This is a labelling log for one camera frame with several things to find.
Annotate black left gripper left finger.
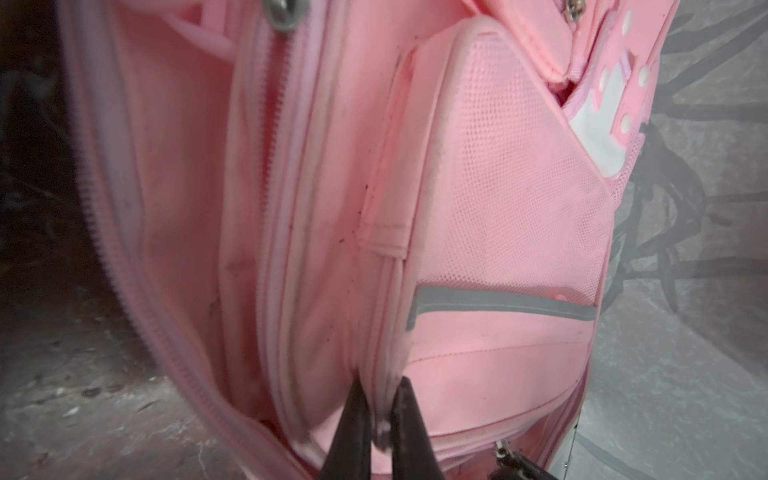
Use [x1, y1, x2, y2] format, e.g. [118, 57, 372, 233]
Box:
[318, 379, 372, 480]

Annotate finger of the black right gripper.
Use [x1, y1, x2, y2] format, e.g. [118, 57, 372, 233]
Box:
[488, 440, 556, 480]

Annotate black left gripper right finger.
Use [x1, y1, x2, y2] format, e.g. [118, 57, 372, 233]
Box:
[390, 376, 445, 480]

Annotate pink backpack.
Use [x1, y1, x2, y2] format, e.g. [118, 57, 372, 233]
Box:
[57, 1, 678, 479]

